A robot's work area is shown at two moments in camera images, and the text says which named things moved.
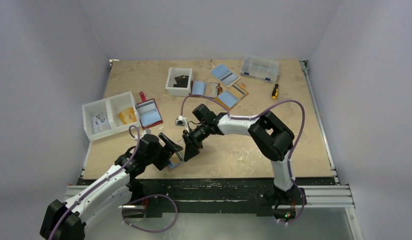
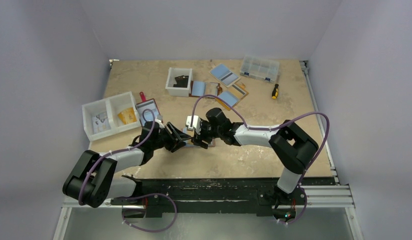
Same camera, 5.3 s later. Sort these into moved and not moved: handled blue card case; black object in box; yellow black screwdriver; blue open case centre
Moved: handled blue card case
Not moved: blue open case centre; yellow black screwdriver; black object in box
